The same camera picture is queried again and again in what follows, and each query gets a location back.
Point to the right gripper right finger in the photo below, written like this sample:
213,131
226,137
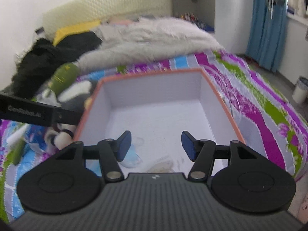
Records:
239,177

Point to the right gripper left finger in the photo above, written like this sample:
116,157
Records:
74,177

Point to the blue white tissue pack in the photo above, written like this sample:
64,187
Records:
34,137

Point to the white cylindrical bottle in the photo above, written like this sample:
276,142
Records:
17,135

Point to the black clothing pile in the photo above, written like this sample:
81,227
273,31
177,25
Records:
44,59

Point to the black white plush toy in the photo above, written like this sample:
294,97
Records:
73,98

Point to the yellow pillow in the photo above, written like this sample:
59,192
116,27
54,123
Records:
63,32

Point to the white waste bin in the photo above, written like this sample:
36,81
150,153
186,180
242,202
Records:
301,90

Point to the orange cardboard box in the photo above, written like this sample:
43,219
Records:
158,107

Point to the blue curtain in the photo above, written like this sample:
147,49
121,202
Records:
268,32

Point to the grey fluffy blanket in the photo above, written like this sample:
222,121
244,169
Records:
145,41

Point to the cream padded headboard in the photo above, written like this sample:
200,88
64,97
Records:
81,11

